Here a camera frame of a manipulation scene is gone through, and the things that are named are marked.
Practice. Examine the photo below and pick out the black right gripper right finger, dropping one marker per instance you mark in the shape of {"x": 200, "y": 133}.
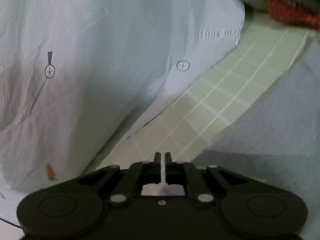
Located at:
{"x": 188, "y": 176}

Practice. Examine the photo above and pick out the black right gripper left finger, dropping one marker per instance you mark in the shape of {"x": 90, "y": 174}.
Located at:
{"x": 140, "y": 174}

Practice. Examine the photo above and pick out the grey hooded sweatshirt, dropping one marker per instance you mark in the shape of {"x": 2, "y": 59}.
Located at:
{"x": 277, "y": 138}

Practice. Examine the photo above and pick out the white carrot print storage bag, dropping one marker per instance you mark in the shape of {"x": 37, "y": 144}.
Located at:
{"x": 78, "y": 75}

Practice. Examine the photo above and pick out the green cutting mat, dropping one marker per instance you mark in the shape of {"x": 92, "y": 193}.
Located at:
{"x": 267, "y": 49}

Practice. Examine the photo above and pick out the red folded garment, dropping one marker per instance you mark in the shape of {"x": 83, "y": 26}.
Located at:
{"x": 293, "y": 14}

